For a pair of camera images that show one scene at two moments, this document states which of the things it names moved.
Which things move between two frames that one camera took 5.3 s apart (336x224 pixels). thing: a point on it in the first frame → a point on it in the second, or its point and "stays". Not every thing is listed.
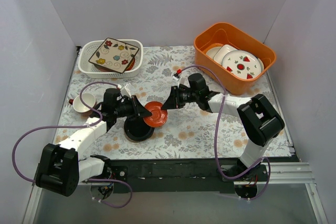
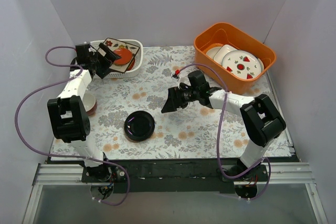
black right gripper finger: [172, 101] stays
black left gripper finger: [140, 110] → [108, 52]
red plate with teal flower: [131, 64] stays
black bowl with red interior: [136, 130] stays
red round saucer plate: [159, 116] → [125, 54]
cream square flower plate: [114, 54] stays
